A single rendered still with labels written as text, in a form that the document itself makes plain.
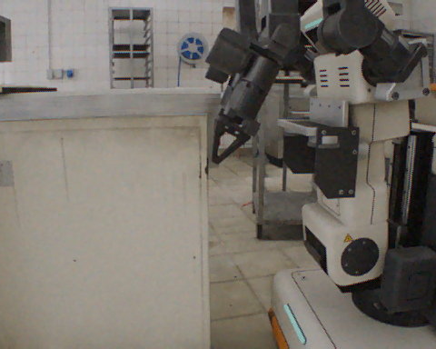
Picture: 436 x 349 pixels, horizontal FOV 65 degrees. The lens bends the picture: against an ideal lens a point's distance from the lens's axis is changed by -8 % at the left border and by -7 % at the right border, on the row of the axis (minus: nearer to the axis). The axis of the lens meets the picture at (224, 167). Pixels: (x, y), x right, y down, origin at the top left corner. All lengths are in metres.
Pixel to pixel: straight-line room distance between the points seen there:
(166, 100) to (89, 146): 0.21
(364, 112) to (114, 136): 0.58
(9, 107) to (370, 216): 0.90
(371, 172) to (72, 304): 0.84
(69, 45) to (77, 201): 4.19
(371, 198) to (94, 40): 4.45
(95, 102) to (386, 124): 0.69
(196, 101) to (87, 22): 4.24
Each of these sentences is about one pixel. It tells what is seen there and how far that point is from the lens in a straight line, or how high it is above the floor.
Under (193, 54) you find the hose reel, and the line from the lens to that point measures 4.92.
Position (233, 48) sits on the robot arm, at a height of 0.96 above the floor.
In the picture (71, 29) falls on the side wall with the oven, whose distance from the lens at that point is 5.07.
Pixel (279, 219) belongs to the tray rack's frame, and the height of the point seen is 0.15.
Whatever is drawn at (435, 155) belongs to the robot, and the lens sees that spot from 1.03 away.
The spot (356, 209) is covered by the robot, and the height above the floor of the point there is 0.63.
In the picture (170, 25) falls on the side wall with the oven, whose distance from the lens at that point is 5.05.
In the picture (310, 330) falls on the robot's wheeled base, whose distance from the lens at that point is 1.07.
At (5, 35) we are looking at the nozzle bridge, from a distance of 1.50.
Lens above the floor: 0.89
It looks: 12 degrees down
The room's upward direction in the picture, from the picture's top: straight up
